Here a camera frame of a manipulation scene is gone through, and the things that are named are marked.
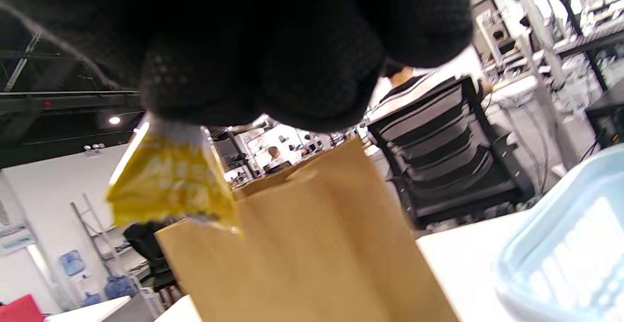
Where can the person's right hand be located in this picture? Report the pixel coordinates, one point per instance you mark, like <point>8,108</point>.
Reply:
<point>273,39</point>

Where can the yellow coffee powder package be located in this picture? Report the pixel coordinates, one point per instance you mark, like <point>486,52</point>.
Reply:
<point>170,180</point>

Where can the brown paper bag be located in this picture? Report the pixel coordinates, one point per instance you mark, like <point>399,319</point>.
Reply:
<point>312,244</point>

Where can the light blue plastic basket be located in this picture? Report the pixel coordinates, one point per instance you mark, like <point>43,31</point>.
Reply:
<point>570,253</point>

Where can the black mesh office chair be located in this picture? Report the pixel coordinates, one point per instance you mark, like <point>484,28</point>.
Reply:
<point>448,156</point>

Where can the blue water jug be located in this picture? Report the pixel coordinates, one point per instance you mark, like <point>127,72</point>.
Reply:
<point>72,262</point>
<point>119,287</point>

